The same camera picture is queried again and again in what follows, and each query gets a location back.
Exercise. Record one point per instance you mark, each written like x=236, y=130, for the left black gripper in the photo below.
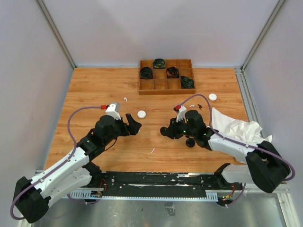
x=131, y=129

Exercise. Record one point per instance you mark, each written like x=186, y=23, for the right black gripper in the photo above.
x=172, y=130

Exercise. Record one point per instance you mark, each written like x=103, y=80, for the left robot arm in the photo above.
x=33, y=197

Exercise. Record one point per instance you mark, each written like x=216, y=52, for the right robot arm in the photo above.
x=262, y=164

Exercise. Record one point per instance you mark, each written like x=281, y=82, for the white charging case centre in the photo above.
x=141, y=114

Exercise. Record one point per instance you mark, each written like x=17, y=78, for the white charging case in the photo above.
x=141, y=114
x=212, y=97

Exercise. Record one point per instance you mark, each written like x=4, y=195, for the white charging case right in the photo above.
x=212, y=97

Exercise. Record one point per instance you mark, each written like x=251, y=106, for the wooden compartment tray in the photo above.
x=166, y=77

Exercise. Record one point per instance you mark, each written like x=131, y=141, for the crumpled white cloth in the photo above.
x=246, y=132

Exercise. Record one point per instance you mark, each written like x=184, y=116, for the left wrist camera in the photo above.
x=113, y=110

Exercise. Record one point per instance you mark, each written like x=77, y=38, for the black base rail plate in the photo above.
x=157, y=184

